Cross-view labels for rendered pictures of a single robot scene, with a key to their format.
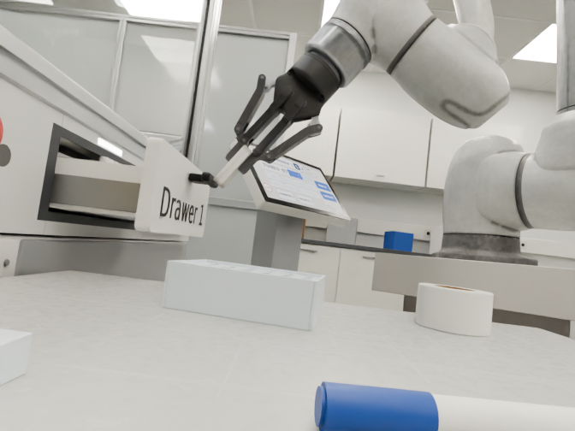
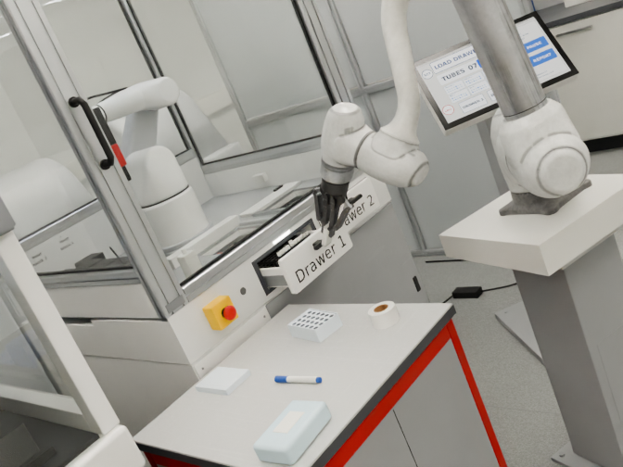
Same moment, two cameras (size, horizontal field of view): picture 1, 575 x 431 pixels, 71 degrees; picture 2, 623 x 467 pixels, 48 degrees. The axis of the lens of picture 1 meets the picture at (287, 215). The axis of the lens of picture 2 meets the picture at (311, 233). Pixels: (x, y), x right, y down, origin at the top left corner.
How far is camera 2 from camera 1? 1.62 m
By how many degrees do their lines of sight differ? 50
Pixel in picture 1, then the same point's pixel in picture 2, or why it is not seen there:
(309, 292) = (314, 333)
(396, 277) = (452, 249)
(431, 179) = not seen: outside the picture
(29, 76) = (235, 262)
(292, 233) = not seen: hidden behind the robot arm
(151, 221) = (295, 289)
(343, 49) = (331, 177)
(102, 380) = (260, 374)
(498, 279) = (490, 249)
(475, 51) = (384, 161)
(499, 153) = not seen: hidden behind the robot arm
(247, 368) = (284, 366)
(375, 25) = (336, 161)
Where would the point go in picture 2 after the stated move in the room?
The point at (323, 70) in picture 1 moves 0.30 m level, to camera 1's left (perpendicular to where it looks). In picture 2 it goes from (330, 188) to (255, 201)
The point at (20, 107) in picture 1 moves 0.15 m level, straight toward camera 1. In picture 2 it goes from (238, 272) to (229, 295)
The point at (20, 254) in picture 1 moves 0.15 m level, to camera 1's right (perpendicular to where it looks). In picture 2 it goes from (268, 309) to (303, 309)
